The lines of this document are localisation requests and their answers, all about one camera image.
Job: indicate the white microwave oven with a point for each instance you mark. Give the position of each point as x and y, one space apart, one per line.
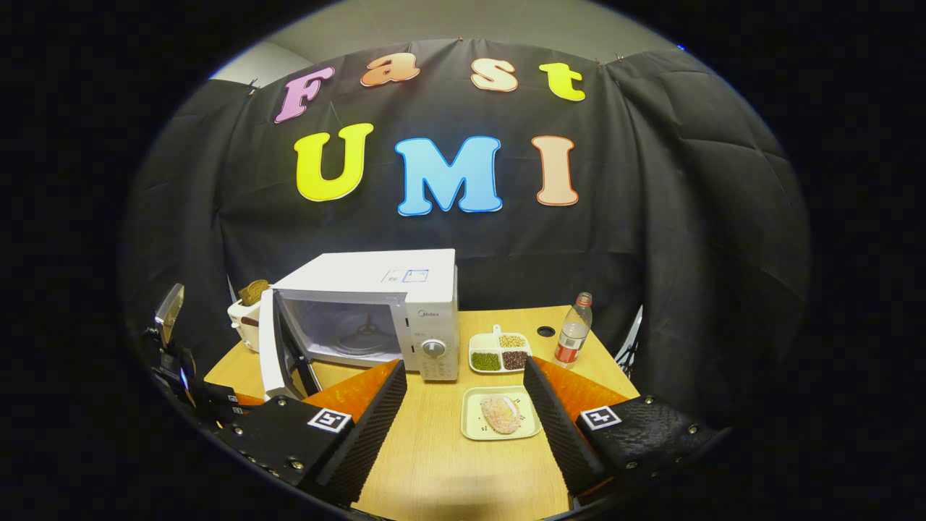
362 278

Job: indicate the brown bread slice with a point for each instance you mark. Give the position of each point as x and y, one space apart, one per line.
253 291

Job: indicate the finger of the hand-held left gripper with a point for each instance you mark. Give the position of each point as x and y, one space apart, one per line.
247 400

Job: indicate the black backdrop cloth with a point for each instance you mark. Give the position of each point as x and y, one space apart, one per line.
651 217

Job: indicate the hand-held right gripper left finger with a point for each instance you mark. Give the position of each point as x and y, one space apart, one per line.
365 434

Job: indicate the white board edge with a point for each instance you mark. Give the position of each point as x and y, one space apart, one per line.
631 344

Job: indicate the divided dish with beans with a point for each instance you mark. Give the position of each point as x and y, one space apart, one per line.
499 351

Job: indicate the pale green square plate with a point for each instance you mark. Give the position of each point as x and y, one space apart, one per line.
472 427

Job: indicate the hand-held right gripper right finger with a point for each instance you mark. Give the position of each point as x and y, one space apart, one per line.
561 434

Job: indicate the white toaster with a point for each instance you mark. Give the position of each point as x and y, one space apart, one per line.
246 329

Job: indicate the clear plastic water bottle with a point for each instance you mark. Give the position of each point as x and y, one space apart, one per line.
573 336

